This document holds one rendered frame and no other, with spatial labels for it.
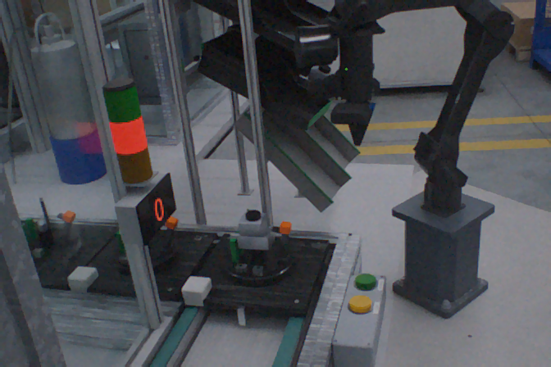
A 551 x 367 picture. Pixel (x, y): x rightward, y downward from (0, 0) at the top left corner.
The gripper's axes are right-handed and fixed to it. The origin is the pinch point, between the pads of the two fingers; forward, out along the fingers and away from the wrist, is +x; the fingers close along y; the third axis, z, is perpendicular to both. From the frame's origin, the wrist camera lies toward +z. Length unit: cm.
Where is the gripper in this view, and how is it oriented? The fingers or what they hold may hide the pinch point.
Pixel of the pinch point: (357, 127)
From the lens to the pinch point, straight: 110.3
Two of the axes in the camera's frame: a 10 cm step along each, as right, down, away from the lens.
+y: -2.6, 4.4, -8.6
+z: -9.6, -0.5, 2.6
